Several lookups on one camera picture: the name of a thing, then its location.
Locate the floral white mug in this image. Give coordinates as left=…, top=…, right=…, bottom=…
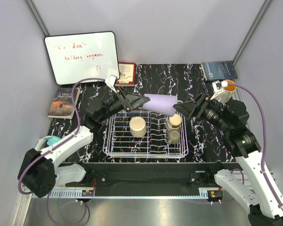
left=218, top=80, right=237, bottom=104

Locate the Tale of Two Cities book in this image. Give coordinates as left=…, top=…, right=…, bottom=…
left=48, top=87, right=75, bottom=119

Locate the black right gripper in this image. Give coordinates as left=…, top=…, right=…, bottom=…
left=173, top=92, right=231, bottom=133

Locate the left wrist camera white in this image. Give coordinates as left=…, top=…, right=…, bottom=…
left=105, top=75, right=119, bottom=93

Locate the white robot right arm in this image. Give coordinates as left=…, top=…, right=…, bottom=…
left=174, top=94, right=283, bottom=226

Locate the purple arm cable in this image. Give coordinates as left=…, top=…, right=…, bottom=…
left=226, top=83, right=283, bottom=226
left=17, top=77, right=109, bottom=226

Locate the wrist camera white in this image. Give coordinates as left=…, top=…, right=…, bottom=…
left=105, top=75, right=119, bottom=93
left=211, top=81, right=228, bottom=102

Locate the cream and brown cup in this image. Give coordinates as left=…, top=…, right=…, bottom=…
left=166, top=114, right=182, bottom=131

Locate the black marble pattern mat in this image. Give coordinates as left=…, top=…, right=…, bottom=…
left=49, top=64, right=235, bottom=163

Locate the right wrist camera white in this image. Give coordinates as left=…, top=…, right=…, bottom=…
left=211, top=81, right=228, bottom=102

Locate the lilac plastic cup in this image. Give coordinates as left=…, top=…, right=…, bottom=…
left=142, top=94, right=177, bottom=117

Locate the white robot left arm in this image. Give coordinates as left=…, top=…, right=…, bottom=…
left=18, top=88, right=150, bottom=198

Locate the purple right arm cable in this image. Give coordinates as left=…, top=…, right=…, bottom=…
left=226, top=83, right=283, bottom=226

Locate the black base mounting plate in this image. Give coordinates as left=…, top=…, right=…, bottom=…
left=66, top=162, right=231, bottom=197

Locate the red paperback book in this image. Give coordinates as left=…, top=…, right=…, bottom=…
left=115, top=62, right=136, bottom=87

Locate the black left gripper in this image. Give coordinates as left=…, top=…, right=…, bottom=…
left=99, top=86, right=150, bottom=122

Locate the cream ribbed cup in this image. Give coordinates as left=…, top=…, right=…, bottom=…
left=129, top=116, right=146, bottom=137

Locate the white wire dish rack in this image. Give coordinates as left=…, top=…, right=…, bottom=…
left=102, top=108, right=189, bottom=159

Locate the small beige mug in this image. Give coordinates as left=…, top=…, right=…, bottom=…
left=167, top=130, right=181, bottom=145

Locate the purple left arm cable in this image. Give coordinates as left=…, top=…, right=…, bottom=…
left=17, top=77, right=109, bottom=226

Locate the white whiteboard black frame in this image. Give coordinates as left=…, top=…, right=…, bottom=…
left=44, top=31, right=120, bottom=85

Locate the dark blue book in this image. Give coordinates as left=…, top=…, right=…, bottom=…
left=200, top=61, right=238, bottom=81

